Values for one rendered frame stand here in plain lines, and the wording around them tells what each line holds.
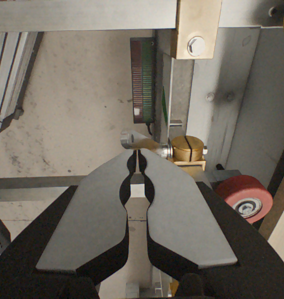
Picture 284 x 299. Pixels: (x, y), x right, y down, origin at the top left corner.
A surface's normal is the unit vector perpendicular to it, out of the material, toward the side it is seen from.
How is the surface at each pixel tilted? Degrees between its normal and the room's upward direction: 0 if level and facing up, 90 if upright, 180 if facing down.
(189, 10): 0
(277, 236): 0
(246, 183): 90
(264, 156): 90
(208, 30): 0
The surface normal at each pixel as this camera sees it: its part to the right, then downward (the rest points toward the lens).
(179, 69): 0.03, 0.51
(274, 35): -1.00, 0.03
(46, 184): -0.02, -0.86
